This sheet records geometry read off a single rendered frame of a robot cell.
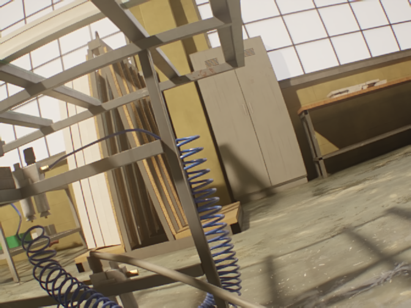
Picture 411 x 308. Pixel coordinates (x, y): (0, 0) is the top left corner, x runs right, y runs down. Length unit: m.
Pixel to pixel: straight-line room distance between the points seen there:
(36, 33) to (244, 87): 6.29
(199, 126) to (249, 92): 0.74
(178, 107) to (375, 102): 2.74
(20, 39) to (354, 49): 7.17
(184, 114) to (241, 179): 1.05
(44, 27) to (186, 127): 6.33
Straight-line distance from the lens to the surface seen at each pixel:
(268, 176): 7.51
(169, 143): 1.51
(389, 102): 8.29
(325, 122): 8.06
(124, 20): 1.30
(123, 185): 4.81
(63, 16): 1.36
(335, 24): 8.32
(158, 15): 7.91
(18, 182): 1.64
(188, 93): 7.65
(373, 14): 8.51
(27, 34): 1.39
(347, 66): 8.10
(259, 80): 7.55
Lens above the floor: 0.44
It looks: 2 degrees up
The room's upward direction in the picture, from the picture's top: 17 degrees counter-clockwise
